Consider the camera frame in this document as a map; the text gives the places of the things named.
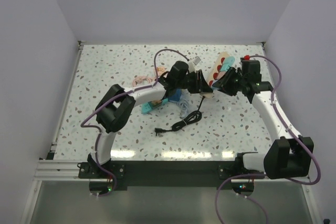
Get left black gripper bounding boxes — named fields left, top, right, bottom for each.
left=175, top=69, right=211, bottom=93

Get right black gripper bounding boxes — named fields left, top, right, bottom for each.
left=212, top=68, right=247, bottom=97

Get beige power strip red sockets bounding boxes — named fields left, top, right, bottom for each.
left=204, top=52, right=230, bottom=87

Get blue charger plug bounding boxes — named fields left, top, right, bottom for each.
left=211, top=80, right=222, bottom=90

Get pink charger plug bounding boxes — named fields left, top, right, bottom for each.
left=217, top=71, right=226, bottom=79

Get light teal charger plug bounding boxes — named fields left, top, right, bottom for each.
left=220, top=56, right=235, bottom=72

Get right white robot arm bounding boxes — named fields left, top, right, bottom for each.
left=212, top=58, right=314, bottom=179

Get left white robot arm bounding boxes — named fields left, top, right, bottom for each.
left=90, top=61, right=213, bottom=178

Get blue cube socket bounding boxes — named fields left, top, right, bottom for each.
left=168, top=89, right=182, bottom=103

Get pink cube socket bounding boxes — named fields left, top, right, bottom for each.
left=156, top=66, right=167, bottom=76

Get teal triangular power strip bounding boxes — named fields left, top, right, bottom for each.
left=141, top=99, right=168, bottom=114

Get light blue coiled cable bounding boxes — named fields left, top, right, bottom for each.
left=177, top=97, right=192, bottom=119

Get black power cord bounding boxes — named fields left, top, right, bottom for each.
left=154, top=95, right=207, bottom=138

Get pink coiled cable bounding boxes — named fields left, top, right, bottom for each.
left=132, top=74, right=155, bottom=86

